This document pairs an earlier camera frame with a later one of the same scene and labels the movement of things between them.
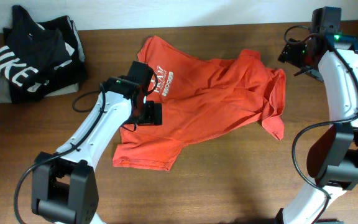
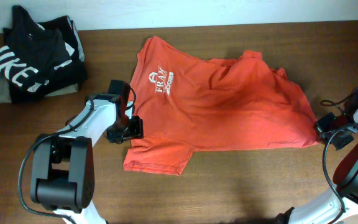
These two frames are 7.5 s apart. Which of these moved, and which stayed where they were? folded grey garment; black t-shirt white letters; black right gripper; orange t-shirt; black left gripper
Moved: orange t-shirt; black right gripper; black left gripper
Stayed: folded grey garment; black t-shirt white letters
